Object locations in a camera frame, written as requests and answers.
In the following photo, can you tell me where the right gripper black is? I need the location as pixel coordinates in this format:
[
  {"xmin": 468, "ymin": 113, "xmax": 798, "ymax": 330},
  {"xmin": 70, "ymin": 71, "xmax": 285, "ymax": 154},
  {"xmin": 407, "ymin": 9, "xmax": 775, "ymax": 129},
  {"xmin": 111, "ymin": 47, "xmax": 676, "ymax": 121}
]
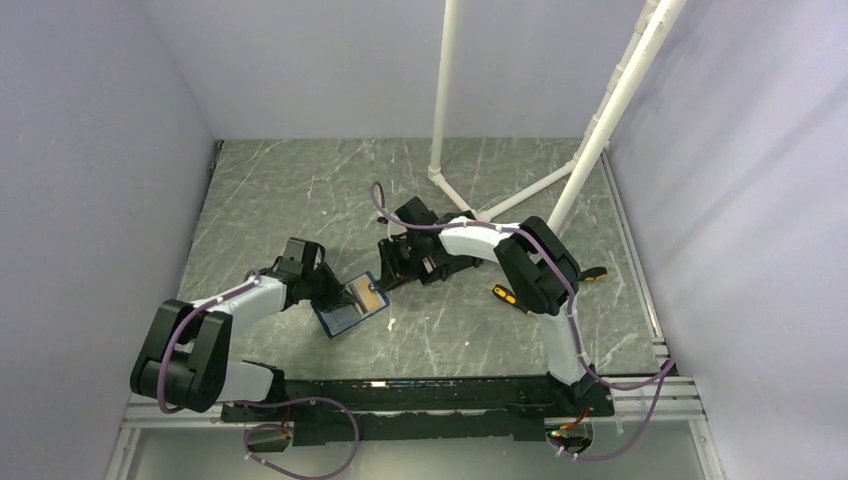
[{"xmin": 377, "ymin": 233, "xmax": 426, "ymax": 294}]

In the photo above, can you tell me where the blue card holder wallet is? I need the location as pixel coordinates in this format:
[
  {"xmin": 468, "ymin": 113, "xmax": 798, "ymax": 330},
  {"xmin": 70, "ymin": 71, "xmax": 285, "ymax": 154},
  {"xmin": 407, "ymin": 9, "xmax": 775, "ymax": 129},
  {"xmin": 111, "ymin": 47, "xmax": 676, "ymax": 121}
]
[{"xmin": 311, "ymin": 271, "xmax": 390, "ymax": 338}]

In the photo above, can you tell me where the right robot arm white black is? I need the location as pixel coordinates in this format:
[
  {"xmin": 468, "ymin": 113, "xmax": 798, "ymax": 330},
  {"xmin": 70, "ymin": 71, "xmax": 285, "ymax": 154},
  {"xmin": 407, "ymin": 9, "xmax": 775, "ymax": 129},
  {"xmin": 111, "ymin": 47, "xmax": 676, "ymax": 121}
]
[{"xmin": 372, "ymin": 194, "xmax": 590, "ymax": 415}]

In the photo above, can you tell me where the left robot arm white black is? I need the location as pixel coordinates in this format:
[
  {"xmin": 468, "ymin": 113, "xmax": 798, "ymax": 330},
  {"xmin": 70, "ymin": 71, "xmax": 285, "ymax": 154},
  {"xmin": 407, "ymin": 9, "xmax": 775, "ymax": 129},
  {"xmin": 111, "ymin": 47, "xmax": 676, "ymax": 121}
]
[{"xmin": 129, "ymin": 238, "xmax": 380, "ymax": 420}]

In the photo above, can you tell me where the orange black screwdriver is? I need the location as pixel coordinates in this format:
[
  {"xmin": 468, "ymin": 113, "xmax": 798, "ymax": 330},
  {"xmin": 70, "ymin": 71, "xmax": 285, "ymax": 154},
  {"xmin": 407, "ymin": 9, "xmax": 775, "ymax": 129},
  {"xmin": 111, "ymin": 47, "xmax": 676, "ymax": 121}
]
[{"xmin": 491, "ymin": 266, "xmax": 609, "ymax": 306}]

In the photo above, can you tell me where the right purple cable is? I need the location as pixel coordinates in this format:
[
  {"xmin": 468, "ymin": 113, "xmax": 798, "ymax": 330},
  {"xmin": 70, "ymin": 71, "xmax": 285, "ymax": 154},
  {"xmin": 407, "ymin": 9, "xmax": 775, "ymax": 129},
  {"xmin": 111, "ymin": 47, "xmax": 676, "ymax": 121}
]
[{"xmin": 369, "ymin": 182, "xmax": 676, "ymax": 463}]

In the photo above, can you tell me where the purple cable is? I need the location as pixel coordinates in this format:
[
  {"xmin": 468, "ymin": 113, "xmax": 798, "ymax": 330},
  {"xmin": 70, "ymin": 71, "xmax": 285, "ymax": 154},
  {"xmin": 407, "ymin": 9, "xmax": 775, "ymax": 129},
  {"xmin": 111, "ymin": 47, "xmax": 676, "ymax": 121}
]
[
  {"xmin": 369, "ymin": 182, "xmax": 676, "ymax": 463},
  {"xmin": 155, "ymin": 268, "xmax": 362, "ymax": 480}
]

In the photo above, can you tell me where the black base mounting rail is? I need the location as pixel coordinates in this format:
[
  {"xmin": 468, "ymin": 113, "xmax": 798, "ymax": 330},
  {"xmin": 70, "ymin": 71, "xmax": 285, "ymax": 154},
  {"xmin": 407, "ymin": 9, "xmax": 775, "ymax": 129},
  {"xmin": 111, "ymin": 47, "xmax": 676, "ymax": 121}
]
[{"xmin": 221, "ymin": 374, "xmax": 615, "ymax": 446}]

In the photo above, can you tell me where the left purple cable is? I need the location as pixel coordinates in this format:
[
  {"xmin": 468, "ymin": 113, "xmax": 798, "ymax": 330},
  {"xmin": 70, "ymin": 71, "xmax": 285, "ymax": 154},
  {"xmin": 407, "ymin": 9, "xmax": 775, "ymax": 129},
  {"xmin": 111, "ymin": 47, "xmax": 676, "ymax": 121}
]
[{"xmin": 155, "ymin": 268, "xmax": 362, "ymax": 480}]

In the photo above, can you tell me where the white pvc pipe frame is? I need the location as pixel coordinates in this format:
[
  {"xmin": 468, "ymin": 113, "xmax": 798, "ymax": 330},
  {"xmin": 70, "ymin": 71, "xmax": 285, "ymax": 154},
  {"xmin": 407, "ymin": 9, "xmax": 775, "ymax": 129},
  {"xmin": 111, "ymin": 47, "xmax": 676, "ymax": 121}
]
[{"xmin": 426, "ymin": 1, "xmax": 684, "ymax": 225}]

